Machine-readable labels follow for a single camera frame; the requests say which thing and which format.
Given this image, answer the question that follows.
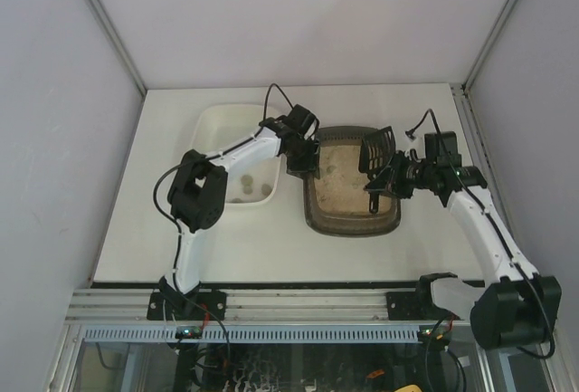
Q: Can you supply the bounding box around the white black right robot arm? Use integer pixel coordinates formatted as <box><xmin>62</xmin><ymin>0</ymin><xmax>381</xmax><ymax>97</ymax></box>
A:
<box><xmin>358</xmin><ymin>128</ymin><xmax>562</xmax><ymax>352</ymax></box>

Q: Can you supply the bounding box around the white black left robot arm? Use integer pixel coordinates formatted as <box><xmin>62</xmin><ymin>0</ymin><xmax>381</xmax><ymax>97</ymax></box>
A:
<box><xmin>153</xmin><ymin>105</ymin><xmax>319</xmax><ymax>310</ymax></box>

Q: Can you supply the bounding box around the white plastic tub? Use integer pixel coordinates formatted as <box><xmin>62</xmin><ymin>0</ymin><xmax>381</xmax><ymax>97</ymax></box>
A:
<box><xmin>189</xmin><ymin>103</ymin><xmax>286</xmax><ymax>207</ymax></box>

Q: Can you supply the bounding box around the black slotted litter scoop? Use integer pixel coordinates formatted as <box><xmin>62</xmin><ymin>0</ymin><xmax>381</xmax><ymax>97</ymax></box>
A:
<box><xmin>358</xmin><ymin>126</ymin><xmax>396</xmax><ymax>215</ymax></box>

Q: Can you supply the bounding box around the left controller board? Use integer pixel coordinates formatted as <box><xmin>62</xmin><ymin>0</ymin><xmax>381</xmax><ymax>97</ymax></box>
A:
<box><xmin>176</xmin><ymin>326</ymin><xmax>204</xmax><ymax>339</ymax></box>

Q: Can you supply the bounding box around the black right camera cable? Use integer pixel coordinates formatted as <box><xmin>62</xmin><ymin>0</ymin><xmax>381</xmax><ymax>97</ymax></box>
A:
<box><xmin>406</xmin><ymin>109</ymin><xmax>556</xmax><ymax>359</ymax></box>

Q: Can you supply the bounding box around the aluminium left frame post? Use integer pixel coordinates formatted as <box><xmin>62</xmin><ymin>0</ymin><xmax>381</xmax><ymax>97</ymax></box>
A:
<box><xmin>84</xmin><ymin>0</ymin><xmax>147</xmax><ymax>98</ymax></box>

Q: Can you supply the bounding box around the aluminium right frame post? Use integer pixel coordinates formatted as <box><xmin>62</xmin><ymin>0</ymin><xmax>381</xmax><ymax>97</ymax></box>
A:
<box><xmin>462</xmin><ymin>0</ymin><xmax>520</xmax><ymax>91</ymax></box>

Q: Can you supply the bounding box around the right controller board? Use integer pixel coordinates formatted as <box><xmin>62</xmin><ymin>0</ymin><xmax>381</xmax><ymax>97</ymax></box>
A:
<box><xmin>418</xmin><ymin>323</ymin><xmax>451</xmax><ymax>343</ymax></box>

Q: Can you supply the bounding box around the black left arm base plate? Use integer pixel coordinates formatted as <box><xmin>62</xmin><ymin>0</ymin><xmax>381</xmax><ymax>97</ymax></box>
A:
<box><xmin>147</xmin><ymin>291</ymin><xmax>227</xmax><ymax>321</ymax></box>

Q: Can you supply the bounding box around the controller board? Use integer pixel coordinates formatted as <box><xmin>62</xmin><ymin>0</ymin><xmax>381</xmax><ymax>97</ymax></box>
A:
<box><xmin>176</xmin><ymin>326</ymin><xmax>204</xmax><ymax>339</ymax></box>
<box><xmin>418</xmin><ymin>323</ymin><xmax>451</xmax><ymax>343</ymax></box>

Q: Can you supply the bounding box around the aluminium right side rail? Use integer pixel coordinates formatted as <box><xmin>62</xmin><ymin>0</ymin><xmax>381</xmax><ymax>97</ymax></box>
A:
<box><xmin>450</xmin><ymin>83</ymin><xmax>526</xmax><ymax>275</ymax></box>

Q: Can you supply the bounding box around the black left camera cable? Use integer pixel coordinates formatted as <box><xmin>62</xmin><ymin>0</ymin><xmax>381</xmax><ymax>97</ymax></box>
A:
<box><xmin>152</xmin><ymin>82</ymin><xmax>295</xmax><ymax>230</ymax></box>

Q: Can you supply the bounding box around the brown plastic litter box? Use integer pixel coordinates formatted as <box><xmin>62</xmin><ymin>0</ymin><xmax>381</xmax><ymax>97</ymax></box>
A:
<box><xmin>303</xmin><ymin>126</ymin><xmax>402</xmax><ymax>237</ymax></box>

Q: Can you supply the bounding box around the aluminium frame post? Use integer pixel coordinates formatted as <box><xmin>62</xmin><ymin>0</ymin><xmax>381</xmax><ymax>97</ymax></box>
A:
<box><xmin>84</xmin><ymin>0</ymin><xmax>147</xmax><ymax>98</ymax></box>
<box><xmin>462</xmin><ymin>0</ymin><xmax>520</xmax><ymax>91</ymax></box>

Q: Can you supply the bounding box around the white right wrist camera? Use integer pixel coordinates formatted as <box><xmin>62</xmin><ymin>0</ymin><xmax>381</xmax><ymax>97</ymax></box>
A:
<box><xmin>403</xmin><ymin>134</ymin><xmax>425</xmax><ymax>159</ymax></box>

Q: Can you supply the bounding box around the grey slotted cable duct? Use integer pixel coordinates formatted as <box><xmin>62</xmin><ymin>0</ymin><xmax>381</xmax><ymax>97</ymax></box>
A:
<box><xmin>84</xmin><ymin>324</ymin><xmax>421</xmax><ymax>344</ymax></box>

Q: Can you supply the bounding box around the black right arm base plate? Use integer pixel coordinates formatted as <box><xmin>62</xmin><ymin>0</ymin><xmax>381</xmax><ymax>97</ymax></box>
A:
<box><xmin>385</xmin><ymin>290</ymin><xmax>473</xmax><ymax>320</ymax></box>

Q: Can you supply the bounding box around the aluminium front mounting rail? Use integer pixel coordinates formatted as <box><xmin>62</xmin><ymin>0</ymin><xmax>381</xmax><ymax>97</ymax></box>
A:
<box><xmin>64</xmin><ymin>286</ymin><xmax>558</xmax><ymax>323</ymax></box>

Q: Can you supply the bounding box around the black camera cable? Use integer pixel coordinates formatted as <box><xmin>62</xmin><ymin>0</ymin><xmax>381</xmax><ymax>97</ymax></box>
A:
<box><xmin>406</xmin><ymin>109</ymin><xmax>556</xmax><ymax>359</ymax></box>
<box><xmin>152</xmin><ymin>82</ymin><xmax>295</xmax><ymax>230</ymax></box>

